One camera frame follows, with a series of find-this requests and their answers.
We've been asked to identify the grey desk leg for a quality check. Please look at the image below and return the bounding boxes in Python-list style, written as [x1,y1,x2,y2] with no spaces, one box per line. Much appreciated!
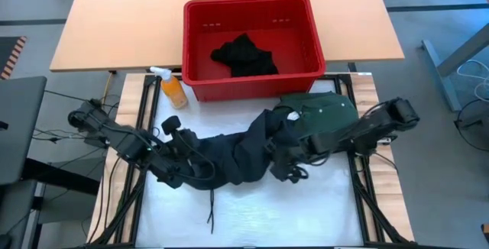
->
[421,23,489,112]

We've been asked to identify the striped floor mat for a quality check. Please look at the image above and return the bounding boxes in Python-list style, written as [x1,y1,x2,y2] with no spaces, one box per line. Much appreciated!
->
[0,36,28,81]

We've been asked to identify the red plastic laundry bin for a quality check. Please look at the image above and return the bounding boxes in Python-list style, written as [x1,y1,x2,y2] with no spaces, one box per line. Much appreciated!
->
[181,0,327,103]

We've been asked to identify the orange spray bottle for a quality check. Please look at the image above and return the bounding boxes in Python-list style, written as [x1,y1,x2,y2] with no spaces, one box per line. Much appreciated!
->
[149,65,189,111]

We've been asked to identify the black aluminium table frame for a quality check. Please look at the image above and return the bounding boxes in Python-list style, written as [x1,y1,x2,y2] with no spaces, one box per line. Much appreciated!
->
[89,73,416,249]

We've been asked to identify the black garment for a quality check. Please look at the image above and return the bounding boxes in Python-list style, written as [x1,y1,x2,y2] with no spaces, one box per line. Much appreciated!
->
[209,33,280,79]

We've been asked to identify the white cable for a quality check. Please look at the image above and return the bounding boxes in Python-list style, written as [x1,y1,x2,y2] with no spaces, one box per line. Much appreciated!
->
[456,59,489,103]

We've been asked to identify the dark green shirt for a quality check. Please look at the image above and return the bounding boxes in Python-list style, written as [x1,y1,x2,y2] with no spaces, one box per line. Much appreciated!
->
[273,91,361,144]

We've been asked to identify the yellow cable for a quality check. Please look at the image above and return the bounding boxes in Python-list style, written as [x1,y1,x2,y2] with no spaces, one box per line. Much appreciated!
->
[100,70,116,108]

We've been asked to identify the dark navy sweatpants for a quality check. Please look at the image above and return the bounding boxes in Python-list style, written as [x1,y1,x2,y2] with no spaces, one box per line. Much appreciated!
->
[167,107,309,235]

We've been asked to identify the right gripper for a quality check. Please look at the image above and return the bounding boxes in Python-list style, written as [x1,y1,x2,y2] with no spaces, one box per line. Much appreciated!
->
[266,137,315,182]

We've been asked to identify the light wooden desk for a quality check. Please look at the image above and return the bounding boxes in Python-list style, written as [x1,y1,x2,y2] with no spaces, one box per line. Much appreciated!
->
[49,0,405,73]

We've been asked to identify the black looped cable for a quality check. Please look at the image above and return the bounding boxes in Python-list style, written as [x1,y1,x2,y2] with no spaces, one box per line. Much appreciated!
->
[453,99,489,153]

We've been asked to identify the dark grey chair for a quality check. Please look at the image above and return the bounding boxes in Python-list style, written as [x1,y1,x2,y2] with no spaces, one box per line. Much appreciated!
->
[0,76,48,249]

